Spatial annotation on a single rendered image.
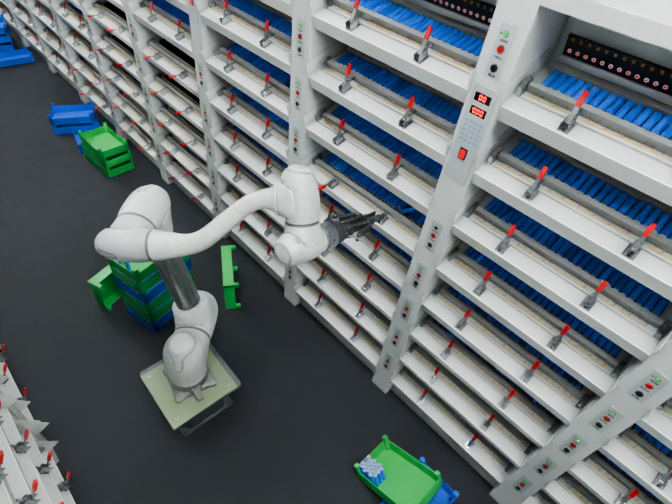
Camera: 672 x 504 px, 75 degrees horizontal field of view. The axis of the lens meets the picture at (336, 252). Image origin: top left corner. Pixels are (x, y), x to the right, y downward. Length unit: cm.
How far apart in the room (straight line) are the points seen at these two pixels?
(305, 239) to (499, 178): 57
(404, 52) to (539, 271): 73
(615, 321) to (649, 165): 43
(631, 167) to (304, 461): 165
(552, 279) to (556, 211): 21
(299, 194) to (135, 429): 141
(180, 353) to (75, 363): 80
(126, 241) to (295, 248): 52
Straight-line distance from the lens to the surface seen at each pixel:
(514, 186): 127
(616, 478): 184
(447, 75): 128
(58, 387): 247
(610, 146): 116
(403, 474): 208
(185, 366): 185
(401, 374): 215
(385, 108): 147
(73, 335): 261
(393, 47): 139
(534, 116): 118
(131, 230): 148
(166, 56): 274
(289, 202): 124
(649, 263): 124
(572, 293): 136
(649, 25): 107
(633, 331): 136
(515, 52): 116
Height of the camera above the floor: 200
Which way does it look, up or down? 45 degrees down
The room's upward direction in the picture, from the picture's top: 8 degrees clockwise
